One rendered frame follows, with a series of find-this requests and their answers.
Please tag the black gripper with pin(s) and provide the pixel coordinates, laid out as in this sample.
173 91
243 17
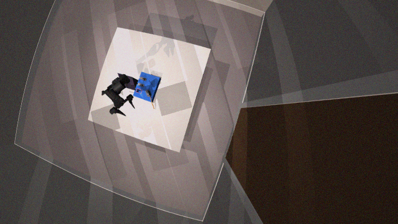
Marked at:
115 110

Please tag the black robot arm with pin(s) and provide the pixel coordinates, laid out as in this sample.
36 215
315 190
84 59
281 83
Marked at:
115 88

